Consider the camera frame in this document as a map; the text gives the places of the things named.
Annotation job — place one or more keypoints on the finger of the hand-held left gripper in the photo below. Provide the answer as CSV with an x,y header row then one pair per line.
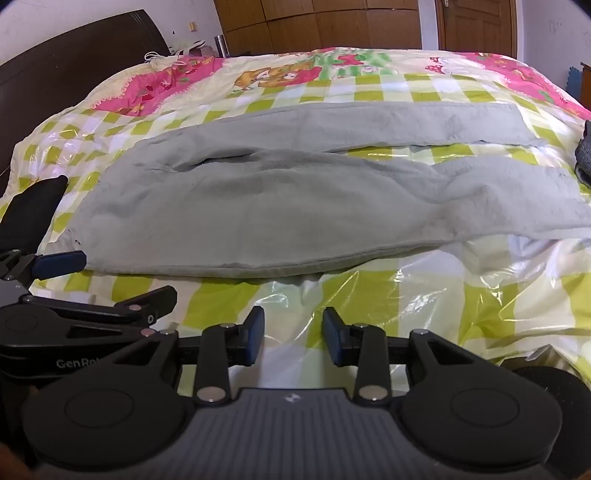
x,y
147,302
60,264

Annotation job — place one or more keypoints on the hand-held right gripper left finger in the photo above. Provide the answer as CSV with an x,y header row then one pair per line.
x,y
255,333

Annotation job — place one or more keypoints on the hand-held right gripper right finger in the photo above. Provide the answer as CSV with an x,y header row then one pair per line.
x,y
330,334

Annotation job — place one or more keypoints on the grey pants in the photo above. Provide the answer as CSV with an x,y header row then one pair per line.
x,y
277,212

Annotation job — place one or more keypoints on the black fabric item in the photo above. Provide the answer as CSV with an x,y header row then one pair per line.
x,y
34,210

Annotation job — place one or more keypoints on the clear plastic sheet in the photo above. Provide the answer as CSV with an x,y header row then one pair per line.
x,y
415,300

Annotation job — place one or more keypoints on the dark wooden headboard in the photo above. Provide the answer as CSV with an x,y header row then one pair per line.
x,y
69,60

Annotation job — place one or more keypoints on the printed checkered bed blanket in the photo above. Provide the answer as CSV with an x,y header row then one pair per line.
x,y
369,85

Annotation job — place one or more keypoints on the white striped bag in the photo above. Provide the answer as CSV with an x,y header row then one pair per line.
x,y
194,48

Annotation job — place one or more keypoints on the brown wooden wardrobe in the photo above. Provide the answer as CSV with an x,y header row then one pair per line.
x,y
323,23

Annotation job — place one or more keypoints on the dark grey folded cloth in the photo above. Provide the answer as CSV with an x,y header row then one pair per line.
x,y
584,152

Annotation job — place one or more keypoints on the blue foam mat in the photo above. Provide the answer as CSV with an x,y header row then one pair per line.
x,y
575,83

